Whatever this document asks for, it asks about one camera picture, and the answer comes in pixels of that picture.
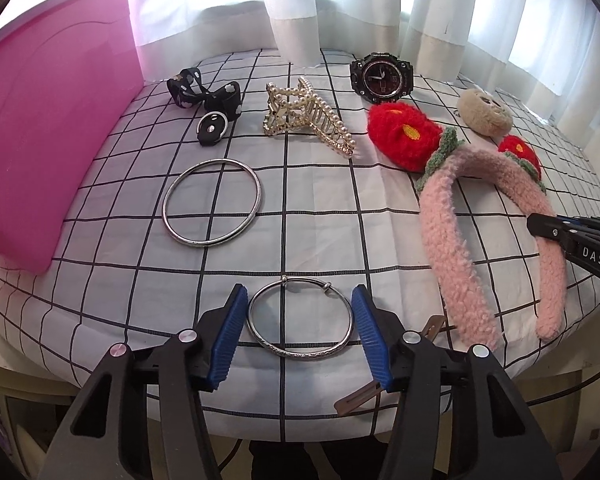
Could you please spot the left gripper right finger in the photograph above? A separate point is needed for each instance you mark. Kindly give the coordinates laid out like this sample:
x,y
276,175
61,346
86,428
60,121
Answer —
x,y
494,434

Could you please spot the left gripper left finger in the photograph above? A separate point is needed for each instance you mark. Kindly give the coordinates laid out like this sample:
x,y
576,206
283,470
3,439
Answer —
x,y
104,435

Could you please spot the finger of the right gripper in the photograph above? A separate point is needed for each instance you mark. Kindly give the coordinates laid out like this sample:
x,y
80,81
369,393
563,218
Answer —
x,y
557,228

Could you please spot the brown hair clip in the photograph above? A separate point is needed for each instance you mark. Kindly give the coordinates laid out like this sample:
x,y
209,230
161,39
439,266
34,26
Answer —
x,y
354,400

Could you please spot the beige plush hair clip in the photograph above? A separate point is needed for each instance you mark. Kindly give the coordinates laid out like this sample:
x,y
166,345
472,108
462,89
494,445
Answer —
x,y
484,114

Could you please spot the silver clasp bangle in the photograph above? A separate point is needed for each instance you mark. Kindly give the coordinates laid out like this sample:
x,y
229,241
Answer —
x,y
304,318

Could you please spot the black digital wristwatch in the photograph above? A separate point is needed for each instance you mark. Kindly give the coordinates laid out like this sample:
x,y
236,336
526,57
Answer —
x,y
381,77

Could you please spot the silver plain bangle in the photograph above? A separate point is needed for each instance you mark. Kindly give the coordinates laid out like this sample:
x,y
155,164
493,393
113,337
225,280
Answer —
x,y
225,164

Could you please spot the pearl hair claw clip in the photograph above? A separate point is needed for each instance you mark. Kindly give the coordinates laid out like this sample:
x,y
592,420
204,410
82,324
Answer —
x,y
300,107

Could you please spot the black floral hair bow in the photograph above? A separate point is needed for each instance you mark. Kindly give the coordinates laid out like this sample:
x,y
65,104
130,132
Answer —
x,y
222,106

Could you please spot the white curtain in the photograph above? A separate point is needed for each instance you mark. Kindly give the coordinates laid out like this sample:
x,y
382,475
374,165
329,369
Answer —
x,y
547,52

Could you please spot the pink plastic tub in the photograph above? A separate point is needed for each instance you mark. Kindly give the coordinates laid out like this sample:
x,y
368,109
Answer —
x,y
68,70

